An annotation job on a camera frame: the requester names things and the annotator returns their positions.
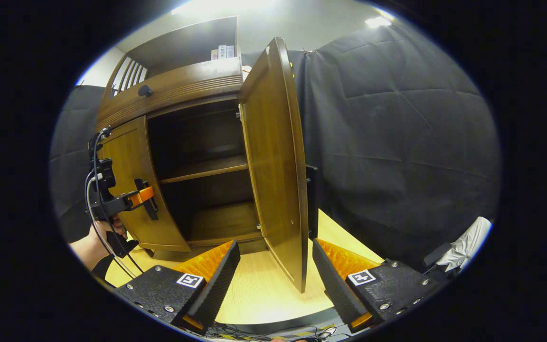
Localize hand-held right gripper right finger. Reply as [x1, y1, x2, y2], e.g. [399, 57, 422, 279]
[311, 238, 441, 334]

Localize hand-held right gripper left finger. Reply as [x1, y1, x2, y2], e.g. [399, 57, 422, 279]
[113, 239, 242, 334]

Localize wooden shoe cabinet door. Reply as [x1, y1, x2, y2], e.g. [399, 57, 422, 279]
[238, 37, 320, 294]
[97, 115, 192, 253]

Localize wooden double-door shoe cabinet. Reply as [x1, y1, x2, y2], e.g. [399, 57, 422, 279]
[94, 16, 320, 294]

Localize wooden inner cabinet shelf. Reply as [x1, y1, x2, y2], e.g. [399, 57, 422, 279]
[160, 154, 249, 185]

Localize black padded object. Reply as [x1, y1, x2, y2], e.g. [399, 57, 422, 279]
[423, 242, 452, 266]

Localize white cloth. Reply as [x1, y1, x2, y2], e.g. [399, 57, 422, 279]
[437, 217, 492, 272]

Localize black backdrop cloth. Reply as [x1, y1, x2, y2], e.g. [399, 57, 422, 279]
[49, 21, 501, 271]

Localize upright white books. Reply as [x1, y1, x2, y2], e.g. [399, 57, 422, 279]
[210, 45, 235, 60]

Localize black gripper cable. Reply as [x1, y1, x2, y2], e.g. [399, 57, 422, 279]
[85, 127, 145, 281]

